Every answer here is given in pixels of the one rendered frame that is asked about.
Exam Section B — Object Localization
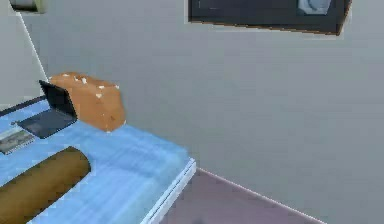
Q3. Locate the black laptop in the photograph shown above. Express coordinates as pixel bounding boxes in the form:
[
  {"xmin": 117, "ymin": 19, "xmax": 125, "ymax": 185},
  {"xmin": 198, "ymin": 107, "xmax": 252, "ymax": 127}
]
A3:
[{"xmin": 16, "ymin": 79, "xmax": 79, "ymax": 140}]

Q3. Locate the dark framed wall picture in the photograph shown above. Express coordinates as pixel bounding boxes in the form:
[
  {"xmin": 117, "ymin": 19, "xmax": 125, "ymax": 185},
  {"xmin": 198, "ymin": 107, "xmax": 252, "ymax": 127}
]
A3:
[{"xmin": 185, "ymin": 0, "xmax": 354, "ymax": 37}]

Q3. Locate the blue bed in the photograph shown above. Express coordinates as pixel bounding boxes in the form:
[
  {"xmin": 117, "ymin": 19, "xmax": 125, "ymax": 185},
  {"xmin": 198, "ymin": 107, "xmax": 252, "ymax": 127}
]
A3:
[{"xmin": 0, "ymin": 95, "xmax": 198, "ymax": 224}]

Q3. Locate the orange pillow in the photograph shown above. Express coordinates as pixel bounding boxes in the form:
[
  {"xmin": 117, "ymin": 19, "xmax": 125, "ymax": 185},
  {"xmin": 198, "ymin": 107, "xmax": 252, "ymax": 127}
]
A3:
[{"xmin": 49, "ymin": 71, "xmax": 127, "ymax": 133}]

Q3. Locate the grey book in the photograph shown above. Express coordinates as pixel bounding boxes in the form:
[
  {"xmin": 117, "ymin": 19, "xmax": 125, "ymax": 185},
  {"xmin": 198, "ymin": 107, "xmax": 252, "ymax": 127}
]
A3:
[{"xmin": 0, "ymin": 127, "xmax": 36, "ymax": 156}]

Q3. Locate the grey green wall fixture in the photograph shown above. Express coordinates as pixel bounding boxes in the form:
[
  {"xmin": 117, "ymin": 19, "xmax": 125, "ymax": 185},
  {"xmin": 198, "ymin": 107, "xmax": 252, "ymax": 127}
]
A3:
[{"xmin": 9, "ymin": 0, "xmax": 48, "ymax": 15}]

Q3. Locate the brown bolster cushion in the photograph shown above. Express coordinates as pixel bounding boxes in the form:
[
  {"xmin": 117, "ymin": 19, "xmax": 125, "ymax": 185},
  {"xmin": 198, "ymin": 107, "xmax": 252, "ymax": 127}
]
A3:
[{"xmin": 0, "ymin": 145, "xmax": 92, "ymax": 224}]

